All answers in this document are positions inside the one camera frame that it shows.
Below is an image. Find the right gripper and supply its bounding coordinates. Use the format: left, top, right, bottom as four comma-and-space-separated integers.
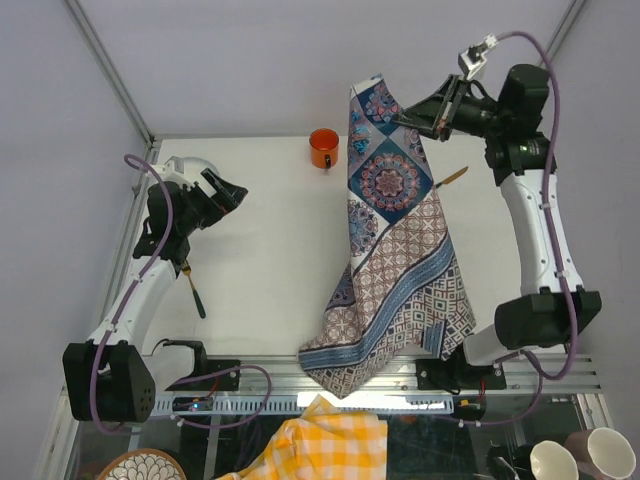
391, 74, 509, 142

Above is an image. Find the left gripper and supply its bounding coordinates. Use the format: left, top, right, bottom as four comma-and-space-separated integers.
176, 168, 246, 235

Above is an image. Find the patterned placemat cloth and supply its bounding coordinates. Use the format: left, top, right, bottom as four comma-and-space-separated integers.
298, 75, 476, 370

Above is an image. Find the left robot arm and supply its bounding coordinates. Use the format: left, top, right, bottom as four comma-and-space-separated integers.
62, 154, 248, 435

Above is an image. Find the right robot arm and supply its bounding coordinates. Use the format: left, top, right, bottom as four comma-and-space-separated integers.
392, 64, 602, 387

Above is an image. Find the orange mug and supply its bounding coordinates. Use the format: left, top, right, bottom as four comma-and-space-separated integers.
309, 128, 339, 170

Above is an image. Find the yellow checkered cloth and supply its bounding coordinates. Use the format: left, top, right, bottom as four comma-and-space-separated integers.
223, 395, 388, 480

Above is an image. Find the patterned brown plate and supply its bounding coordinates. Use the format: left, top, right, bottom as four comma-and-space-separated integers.
97, 448, 187, 480

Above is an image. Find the brown white cup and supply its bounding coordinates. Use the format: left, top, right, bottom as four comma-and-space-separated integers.
564, 427, 637, 479

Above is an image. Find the gold knife green handle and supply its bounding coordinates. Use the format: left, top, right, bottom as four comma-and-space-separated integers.
435, 166, 468, 189

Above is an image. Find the gold fork green handle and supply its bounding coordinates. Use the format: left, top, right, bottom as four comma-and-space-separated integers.
181, 260, 206, 319

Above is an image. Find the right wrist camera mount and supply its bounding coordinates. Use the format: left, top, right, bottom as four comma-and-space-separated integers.
458, 34, 499, 81

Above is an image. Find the aluminium mounting rail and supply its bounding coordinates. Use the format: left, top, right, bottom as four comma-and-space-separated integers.
64, 353, 601, 396

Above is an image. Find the white cable duct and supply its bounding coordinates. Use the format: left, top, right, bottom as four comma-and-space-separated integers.
151, 392, 454, 417

